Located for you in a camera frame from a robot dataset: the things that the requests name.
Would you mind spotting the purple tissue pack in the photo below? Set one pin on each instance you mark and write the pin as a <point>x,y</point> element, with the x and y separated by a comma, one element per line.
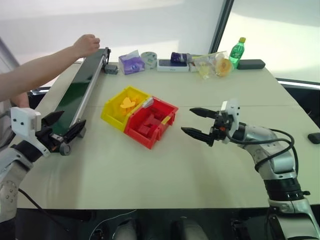
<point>131,63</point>

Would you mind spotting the gray tape roll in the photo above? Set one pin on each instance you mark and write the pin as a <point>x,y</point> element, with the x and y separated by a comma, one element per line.
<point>149,60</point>

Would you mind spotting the purple printed pouch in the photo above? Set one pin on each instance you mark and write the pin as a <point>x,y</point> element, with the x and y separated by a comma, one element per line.
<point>179,57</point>

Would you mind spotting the dark side desk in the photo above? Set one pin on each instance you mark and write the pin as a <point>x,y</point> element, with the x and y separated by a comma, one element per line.
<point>303,92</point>

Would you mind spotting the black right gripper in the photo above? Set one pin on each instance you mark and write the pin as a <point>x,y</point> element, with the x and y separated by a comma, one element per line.
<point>219,128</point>

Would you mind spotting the person's bare forearm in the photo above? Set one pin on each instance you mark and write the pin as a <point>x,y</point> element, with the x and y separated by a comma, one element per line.
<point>37,72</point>

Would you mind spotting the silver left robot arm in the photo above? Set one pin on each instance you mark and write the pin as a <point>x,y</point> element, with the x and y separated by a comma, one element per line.
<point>7,190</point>

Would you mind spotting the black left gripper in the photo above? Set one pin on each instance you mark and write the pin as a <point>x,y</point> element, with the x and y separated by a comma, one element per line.
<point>48,138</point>

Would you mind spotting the gray rounded shape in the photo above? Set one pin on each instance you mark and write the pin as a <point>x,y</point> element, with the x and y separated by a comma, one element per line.
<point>126,230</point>
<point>191,230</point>

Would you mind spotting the person's gray shirt torso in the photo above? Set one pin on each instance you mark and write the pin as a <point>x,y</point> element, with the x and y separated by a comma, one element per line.
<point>5,125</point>

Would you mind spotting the green plastic bottle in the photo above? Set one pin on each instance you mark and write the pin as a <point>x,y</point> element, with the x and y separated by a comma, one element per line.
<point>237,53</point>

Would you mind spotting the person's bare elbow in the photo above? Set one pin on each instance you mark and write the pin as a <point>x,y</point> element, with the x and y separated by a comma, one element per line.
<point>21,100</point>

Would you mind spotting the white flat box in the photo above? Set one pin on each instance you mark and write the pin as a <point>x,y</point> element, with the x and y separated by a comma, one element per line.
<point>172,66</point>

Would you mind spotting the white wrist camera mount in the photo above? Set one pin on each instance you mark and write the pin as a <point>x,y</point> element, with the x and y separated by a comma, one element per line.
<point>23,122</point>
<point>233,110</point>

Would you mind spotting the yellow plastic bin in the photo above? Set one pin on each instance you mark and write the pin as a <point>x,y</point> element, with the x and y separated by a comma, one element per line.
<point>112,111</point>

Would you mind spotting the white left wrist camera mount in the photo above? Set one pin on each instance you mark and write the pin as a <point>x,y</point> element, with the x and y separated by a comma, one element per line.
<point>23,122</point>

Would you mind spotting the black oblong case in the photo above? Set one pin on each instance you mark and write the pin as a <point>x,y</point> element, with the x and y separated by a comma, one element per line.
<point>250,64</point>

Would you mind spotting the person's bare hand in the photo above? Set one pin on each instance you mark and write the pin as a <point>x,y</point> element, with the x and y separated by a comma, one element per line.
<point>86,46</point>

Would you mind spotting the clear plastic bag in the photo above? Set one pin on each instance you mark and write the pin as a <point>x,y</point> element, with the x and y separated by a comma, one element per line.
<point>212,65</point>

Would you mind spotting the red T-shaped block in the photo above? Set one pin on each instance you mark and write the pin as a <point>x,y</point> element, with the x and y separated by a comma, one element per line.
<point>151,121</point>

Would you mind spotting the red plastic bin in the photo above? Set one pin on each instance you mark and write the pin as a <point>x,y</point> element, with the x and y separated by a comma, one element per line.
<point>140,135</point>

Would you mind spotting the yellow butterfly-shaped block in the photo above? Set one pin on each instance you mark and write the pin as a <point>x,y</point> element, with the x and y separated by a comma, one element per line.
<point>128,103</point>

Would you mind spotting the black computer mouse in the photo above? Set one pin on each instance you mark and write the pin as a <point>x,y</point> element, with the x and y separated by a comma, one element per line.
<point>314,138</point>

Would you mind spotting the dark green conveyor belt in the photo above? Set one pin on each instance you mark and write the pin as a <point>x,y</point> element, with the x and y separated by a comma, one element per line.
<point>75,92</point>

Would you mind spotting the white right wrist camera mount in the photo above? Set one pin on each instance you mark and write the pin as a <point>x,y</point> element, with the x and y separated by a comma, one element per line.
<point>233,110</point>

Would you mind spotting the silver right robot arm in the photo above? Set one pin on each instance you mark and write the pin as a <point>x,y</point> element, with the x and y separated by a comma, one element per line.
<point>265,140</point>

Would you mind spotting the white bin label card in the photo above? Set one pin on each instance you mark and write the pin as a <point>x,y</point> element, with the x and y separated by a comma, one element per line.
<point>149,102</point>

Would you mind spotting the dark window frame post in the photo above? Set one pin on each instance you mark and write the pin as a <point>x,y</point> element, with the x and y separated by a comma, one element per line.
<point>221,27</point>

